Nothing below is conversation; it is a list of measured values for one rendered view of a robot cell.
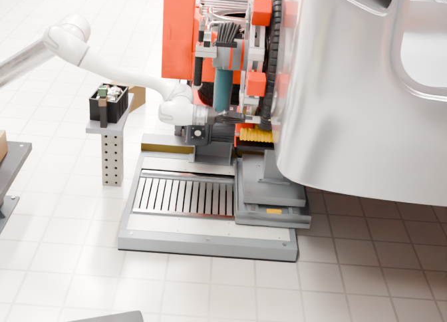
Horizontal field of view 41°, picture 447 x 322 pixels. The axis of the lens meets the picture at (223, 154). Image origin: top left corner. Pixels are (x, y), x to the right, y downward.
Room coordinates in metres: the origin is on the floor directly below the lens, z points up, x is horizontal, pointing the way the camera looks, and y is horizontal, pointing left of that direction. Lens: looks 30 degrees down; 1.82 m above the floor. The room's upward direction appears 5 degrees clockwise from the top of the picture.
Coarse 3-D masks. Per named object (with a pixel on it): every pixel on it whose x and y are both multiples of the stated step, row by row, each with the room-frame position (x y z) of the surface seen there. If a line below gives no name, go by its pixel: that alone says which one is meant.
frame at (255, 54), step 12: (252, 0) 2.54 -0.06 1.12; (252, 36) 2.39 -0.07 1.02; (264, 36) 2.39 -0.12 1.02; (252, 48) 2.35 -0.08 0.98; (264, 48) 2.35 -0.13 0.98; (252, 60) 2.33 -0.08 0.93; (240, 84) 2.76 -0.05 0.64; (240, 96) 2.66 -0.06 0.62; (252, 96) 2.34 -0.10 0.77; (240, 108) 2.55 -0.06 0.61; (252, 108) 2.38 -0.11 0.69
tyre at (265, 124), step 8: (272, 0) 2.51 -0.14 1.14; (280, 0) 2.47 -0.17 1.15; (272, 8) 2.47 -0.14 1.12; (280, 8) 2.43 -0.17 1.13; (272, 16) 2.43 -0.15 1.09; (280, 16) 2.40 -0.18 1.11; (272, 24) 2.39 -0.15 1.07; (272, 32) 2.36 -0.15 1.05; (272, 40) 2.34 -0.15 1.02; (272, 48) 2.32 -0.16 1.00; (272, 56) 2.30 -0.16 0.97; (272, 64) 2.29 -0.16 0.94; (272, 72) 2.28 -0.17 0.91; (272, 80) 2.28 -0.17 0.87; (272, 88) 2.27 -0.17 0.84; (264, 96) 2.33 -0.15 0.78; (272, 96) 2.28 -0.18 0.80; (264, 104) 2.30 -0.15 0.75; (256, 112) 2.61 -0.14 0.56; (264, 112) 2.32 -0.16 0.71; (264, 120) 2.34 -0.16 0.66; (264, 128) 2.40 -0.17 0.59
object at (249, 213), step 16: (240, 160) 2.85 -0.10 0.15; (240, 176) 2.69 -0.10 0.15; (240, 192) 2.54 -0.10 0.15; (240, 208) 2.40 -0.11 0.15; (256, 208) 2.39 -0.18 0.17; (272, 208) 2.43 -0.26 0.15; (288, 208) 2.41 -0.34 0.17; (304, 208) 2.45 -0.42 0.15; (256, 224) 2.36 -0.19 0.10; (272, 224) 2.36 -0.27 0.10; (288, 224) 2.36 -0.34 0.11; (304, 224) 2.36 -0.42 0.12
